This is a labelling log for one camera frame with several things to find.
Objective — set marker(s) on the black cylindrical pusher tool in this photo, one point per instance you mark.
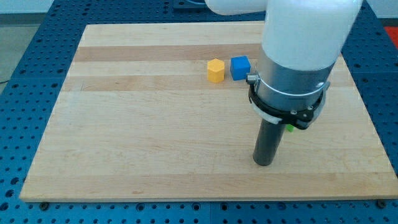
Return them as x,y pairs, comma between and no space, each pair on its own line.
267,142

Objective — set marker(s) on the wooden board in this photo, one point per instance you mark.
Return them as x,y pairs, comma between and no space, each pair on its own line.
136,120

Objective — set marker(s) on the black mounting ring clamp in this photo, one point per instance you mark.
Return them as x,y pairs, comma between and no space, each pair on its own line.
299,111

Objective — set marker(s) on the yellow hexagon block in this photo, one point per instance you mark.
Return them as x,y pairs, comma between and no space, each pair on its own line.
215,70

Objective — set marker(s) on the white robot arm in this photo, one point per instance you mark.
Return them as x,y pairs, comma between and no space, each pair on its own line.
301,42

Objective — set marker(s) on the blue cube block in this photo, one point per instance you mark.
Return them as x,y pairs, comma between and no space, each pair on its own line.
240,67

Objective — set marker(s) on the green block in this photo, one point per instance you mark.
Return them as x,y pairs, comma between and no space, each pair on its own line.
290,128

